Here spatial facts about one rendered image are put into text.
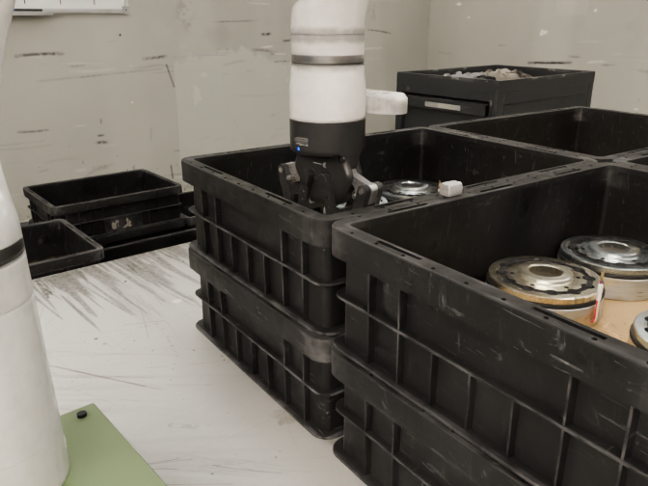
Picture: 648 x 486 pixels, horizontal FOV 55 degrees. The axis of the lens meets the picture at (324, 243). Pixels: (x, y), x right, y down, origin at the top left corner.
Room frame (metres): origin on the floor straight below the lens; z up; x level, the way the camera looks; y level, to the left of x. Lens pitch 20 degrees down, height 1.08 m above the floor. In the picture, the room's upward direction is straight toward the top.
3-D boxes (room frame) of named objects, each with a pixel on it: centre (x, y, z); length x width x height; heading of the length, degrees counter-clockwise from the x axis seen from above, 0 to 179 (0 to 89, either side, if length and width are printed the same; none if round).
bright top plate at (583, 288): (0.52, -0.20, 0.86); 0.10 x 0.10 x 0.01
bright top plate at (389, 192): (0.84, -0.12, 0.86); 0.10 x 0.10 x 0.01
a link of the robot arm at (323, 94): (0.63, -0.02, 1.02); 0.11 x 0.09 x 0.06; 132
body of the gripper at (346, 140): (0.61, 0.00, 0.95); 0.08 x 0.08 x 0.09
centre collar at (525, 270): (0.52, -0.20, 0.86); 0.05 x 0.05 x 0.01
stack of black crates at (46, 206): (1.86, 0.69, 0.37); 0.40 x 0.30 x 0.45; 129
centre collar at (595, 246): (0.59, -0.29, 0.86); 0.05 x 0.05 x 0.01
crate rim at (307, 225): (0.71, -0.07, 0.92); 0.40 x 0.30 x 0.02; 125
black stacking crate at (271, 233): (0.71, -0.07, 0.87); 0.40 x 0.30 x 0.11; 125
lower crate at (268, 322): (0.71, -0.07, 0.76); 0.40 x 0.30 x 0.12; 125
